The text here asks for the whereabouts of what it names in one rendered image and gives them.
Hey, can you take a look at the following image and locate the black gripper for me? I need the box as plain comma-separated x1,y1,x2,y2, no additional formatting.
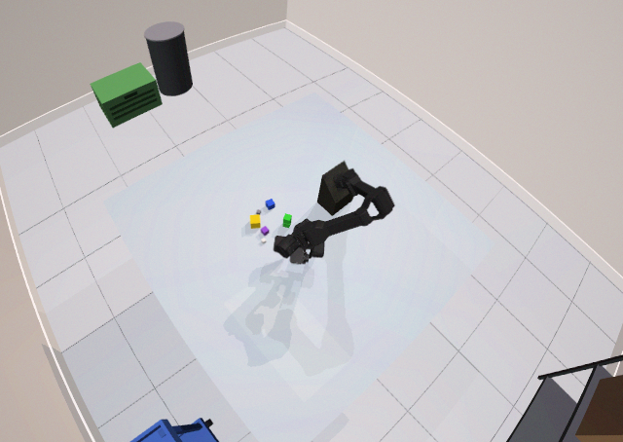
273,236,325,259

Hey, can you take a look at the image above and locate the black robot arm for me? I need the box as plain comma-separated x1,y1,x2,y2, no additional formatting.
275,168,394,264

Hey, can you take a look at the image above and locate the yellow block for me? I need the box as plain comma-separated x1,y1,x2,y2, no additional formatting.
250,214,260,229

